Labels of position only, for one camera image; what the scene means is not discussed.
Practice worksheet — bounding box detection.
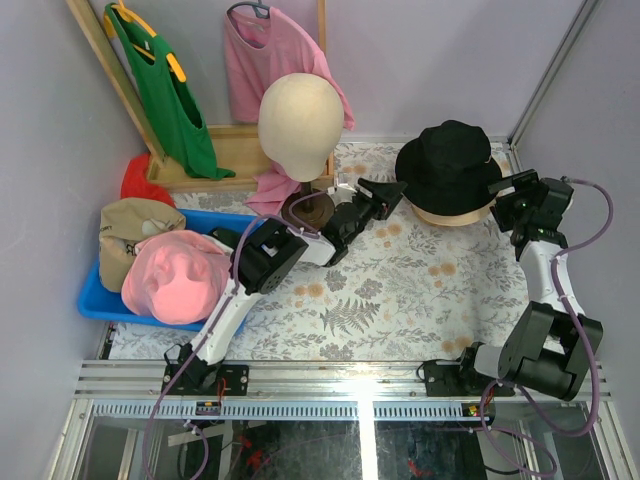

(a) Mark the black bucket hat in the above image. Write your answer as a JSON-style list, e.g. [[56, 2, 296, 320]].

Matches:
[[395, 120, 502, 216]]

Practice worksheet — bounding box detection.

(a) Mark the beige straw hat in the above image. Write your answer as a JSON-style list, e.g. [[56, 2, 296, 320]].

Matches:
[[411, 200, 495, 227]]

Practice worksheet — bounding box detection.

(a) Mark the pink bucket hat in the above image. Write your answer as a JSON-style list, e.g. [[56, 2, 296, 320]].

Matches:
[[121, 230, 231, 325]]

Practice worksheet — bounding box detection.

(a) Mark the blue plastic bin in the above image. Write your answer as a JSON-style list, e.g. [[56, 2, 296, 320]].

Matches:
[[77, 209, 254, 332]]

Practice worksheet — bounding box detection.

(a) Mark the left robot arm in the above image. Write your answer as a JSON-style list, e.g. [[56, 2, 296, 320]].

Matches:
[[162, 179, 407, 403]]

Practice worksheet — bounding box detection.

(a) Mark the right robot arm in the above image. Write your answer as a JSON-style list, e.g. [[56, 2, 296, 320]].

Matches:
[[417, 170, 603, 400]]

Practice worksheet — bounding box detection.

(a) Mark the dark round mannequin stand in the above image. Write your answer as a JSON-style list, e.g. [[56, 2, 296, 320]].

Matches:
[[280, 182, 335, 231]]

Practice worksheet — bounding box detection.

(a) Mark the floral table mat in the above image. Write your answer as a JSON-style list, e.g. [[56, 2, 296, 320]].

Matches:
[[108, 140, 557, 362]]

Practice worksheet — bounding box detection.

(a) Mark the beige mannequin head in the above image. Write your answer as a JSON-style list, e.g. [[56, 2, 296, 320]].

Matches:
[[257, 73, 344, 182]]

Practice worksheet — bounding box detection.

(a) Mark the wooden clothes rack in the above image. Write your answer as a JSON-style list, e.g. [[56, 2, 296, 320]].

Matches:
[[65, 0, 335, 194]]

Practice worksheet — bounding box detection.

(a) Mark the pink t-shirt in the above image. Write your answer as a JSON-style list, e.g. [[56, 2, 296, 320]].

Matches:
[[223, 5, 356, 219]]

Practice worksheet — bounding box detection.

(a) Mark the green tank top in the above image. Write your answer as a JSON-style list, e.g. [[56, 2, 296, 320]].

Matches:
[[103, 3, 235, 180]]

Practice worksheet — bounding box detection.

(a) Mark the blue-grey hanger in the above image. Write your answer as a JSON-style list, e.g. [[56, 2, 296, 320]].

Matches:
[[227, 1, 270, 19]]

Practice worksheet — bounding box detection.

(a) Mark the red cloth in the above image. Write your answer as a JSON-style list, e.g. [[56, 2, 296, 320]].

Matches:
[[120, 153, 175, 207]]

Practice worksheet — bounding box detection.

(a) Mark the beige cap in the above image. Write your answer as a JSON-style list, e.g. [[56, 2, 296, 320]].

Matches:
[[99, 197, 186, 293]]

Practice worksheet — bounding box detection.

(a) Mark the yellow hanger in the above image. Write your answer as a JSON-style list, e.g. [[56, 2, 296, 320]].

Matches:
[[103, 1, 187, 83]]

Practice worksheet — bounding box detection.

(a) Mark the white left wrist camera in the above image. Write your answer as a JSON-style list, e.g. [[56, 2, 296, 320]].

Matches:
[[327, 172, 357, 206]]

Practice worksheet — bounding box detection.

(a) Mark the aluminium corner post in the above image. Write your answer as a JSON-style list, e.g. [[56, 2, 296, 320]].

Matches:
[[508, 0, 601, 150]]

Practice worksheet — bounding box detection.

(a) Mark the aluminium mounting rail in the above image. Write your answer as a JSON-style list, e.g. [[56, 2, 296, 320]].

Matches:
[[74, 359, 611, 422]]

